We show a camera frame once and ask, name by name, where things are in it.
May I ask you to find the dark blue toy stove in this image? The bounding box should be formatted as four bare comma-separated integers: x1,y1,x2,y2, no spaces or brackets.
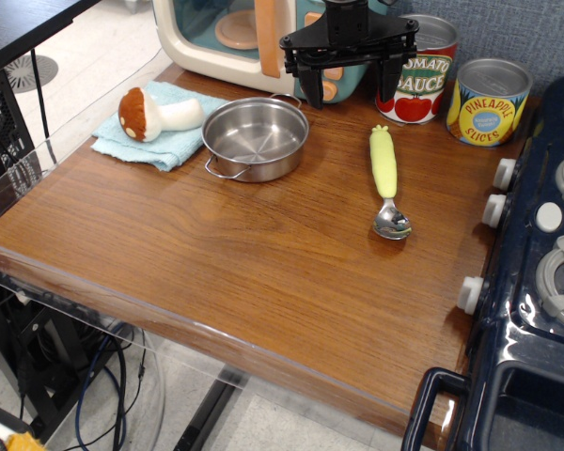
402,77,564,450

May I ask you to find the spoon with green handle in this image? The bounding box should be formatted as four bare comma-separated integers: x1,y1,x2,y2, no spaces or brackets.
369,125,412,241

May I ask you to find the blue cable under table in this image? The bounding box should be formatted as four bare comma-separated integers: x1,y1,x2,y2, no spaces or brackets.
74,328,128,451

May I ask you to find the small stainless steel pot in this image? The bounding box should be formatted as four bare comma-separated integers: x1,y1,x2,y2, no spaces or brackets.
201,94,309,183

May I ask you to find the toy microwave teal cream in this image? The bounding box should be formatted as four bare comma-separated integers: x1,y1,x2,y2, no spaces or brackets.
151,0,389,104

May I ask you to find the white stove knob middle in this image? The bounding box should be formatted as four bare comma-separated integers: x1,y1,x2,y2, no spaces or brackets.
482,194,507,228

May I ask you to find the white stove knob bottom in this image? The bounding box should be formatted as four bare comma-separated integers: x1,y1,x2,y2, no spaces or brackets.
457,276,484,315

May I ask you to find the white stove knob top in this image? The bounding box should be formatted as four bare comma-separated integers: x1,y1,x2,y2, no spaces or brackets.
493,158,517,192

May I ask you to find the black table leg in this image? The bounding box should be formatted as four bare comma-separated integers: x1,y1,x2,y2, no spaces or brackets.
173,365,247,451

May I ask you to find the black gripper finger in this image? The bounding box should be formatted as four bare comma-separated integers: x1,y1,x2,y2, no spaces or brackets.
378,53,407,102
298,67,323,110

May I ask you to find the black desk at left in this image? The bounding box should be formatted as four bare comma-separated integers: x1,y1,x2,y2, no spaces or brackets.
0,0,102,79

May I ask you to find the white stove knob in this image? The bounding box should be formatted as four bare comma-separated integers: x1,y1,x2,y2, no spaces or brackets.
482,194,507,228
493,158,517,192
457,276,484,315

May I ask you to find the tomato sauce can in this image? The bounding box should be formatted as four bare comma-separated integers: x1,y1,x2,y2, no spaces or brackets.
376,14,459,124

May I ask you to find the pineapple slices can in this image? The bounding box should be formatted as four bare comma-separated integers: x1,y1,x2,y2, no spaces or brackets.
446,58,533,148

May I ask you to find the plush brown white mushroom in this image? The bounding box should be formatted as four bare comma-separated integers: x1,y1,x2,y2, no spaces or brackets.
117,87,206,142

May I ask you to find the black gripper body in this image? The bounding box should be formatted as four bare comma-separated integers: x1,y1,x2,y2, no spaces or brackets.
279,1,419,76

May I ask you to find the light blue folded cloth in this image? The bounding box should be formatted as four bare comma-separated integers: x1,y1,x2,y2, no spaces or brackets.
91,80,230,173

